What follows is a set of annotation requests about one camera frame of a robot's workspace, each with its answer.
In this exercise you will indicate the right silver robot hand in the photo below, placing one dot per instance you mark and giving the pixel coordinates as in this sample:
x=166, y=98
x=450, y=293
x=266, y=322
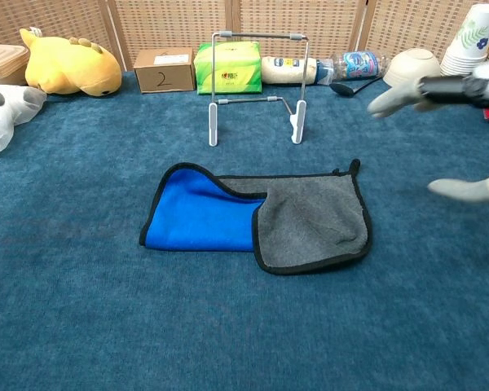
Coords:
x=444, y=87

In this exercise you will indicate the teal carpet table cover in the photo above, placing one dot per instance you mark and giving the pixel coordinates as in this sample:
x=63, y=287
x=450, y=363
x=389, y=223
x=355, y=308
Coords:
x=85, y=305

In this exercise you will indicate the mayonnaise squeeze bottle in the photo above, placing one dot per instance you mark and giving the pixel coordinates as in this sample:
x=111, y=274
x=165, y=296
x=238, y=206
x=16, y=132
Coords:
x=281, y=71

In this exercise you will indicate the woven folding screen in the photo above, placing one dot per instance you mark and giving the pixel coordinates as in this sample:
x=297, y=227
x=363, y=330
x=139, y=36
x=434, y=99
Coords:
x=167, y=24

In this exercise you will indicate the grey and blue cloth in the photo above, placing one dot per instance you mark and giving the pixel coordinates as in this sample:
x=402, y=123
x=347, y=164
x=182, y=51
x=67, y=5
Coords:
x=309, y=224

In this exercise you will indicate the small plastic packet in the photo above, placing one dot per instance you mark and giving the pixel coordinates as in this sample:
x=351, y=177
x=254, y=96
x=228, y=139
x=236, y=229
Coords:
x=358, y=65

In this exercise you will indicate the beige bowl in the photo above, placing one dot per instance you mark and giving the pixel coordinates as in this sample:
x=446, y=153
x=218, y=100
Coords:
x=407, y=65

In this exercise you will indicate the beige lidded lunch box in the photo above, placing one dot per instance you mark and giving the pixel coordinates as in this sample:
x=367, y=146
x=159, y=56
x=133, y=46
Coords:
x=4, y=61

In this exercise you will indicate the brown cardboard box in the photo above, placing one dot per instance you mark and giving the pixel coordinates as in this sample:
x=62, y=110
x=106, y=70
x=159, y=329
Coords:
x=165, y=73

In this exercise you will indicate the green tissue pack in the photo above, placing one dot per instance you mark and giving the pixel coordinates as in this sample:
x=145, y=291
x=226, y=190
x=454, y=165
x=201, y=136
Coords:
x=236, y=69

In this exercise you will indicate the white plastic bag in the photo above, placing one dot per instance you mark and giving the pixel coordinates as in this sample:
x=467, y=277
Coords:
x=16, y=106

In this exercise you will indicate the dark metal ladle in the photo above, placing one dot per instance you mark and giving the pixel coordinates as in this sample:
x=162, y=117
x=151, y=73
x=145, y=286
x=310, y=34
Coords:
x=342, y=89

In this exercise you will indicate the yellow plush toy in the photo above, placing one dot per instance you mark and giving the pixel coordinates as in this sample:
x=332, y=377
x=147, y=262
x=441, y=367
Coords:
x=73, y=65

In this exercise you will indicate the stack of paper cups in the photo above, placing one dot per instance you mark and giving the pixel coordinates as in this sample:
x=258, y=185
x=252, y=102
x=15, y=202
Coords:
x=468, y=45

